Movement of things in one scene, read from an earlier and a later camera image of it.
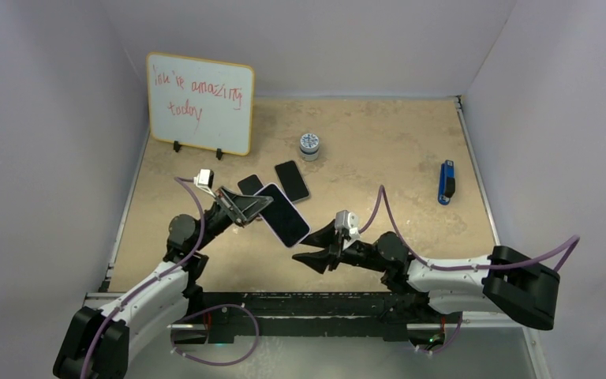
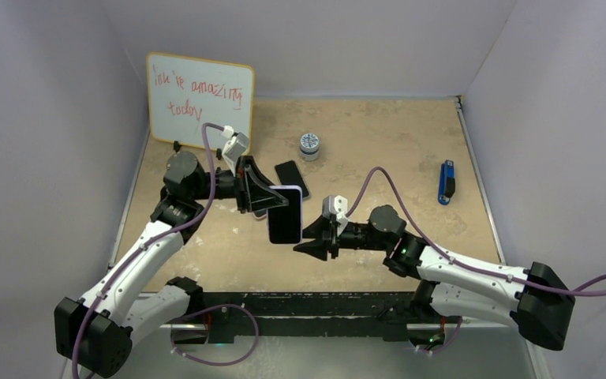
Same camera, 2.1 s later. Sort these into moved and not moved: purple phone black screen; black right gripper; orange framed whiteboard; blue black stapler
Moved: purple phone black screen; black right gripper
Not moved: blue black stapler; orange framed whiteboard
